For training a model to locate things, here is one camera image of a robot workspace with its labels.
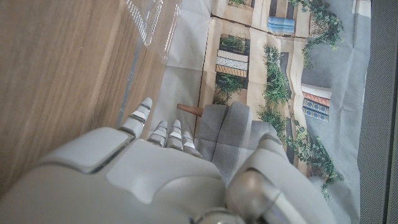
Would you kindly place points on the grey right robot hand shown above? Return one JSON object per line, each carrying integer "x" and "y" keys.
{"x": 140, "y": 180}

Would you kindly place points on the clear plastic clamshell container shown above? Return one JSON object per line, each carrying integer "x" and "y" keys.
{"x": 149, "y": 21}

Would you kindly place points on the printed garden backdrop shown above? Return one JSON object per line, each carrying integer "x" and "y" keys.
{"x": 273, "y": 77}

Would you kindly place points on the perforated grey panel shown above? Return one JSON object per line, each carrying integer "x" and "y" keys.
{"x": 377, "y": 109}

